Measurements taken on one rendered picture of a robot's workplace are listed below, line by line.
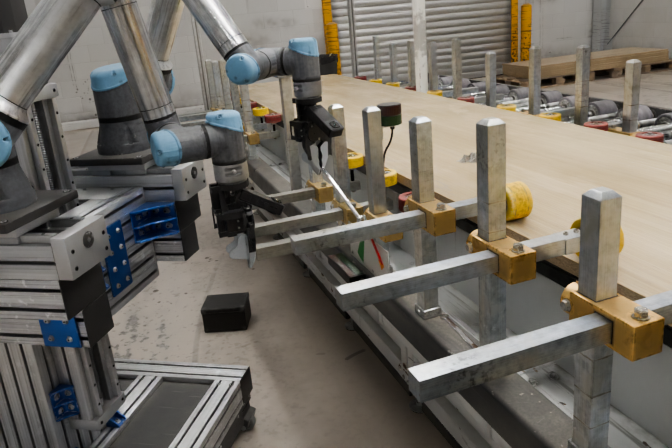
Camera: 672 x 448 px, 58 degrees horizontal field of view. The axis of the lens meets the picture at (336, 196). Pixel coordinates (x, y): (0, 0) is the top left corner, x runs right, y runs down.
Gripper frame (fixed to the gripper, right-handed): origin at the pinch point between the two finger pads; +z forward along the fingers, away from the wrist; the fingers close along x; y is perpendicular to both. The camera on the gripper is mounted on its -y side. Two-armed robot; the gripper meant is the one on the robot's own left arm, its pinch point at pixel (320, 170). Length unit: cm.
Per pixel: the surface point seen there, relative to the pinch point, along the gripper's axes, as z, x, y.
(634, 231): 5, -17, -78
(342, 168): 1.6, -8.7, 0.9
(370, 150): -8.7, 1.2, -22.1
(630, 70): -13, -111, -32
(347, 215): 13.2, -4.1, -5.1
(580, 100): -1, -119, -10
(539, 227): 5, -8, -62
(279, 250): 10.3, 26.9, -16.7
